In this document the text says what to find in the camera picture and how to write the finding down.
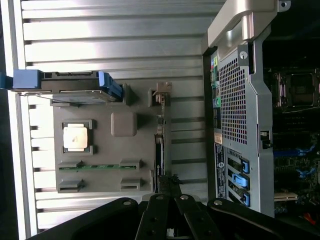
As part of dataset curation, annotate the green RAM stick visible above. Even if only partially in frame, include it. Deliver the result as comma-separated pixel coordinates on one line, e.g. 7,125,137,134
58,163,138,172

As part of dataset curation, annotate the grey parts rack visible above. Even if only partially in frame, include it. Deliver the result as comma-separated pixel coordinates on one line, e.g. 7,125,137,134
49,81,174,195

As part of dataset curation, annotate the white expansion slot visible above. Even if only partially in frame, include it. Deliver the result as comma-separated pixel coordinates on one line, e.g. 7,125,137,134
274,191,299,203

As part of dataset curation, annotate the green motherboard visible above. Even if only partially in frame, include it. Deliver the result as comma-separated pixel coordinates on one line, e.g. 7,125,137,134
264,63,320,216

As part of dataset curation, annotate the silver CPU chip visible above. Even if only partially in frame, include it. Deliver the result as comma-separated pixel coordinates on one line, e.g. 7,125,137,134
62,122,89,151

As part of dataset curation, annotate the blue expansion slot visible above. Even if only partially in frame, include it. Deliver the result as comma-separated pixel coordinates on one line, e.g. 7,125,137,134
272,144,316,157

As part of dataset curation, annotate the open PC case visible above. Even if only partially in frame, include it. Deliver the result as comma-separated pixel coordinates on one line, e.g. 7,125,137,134
201,0,320,236

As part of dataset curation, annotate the hard disk with blue rails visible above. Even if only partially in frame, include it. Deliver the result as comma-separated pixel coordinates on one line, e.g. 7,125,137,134
0,69,126,104

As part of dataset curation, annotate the CPU socket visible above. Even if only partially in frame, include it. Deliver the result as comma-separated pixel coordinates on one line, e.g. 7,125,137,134
272,66,320,111

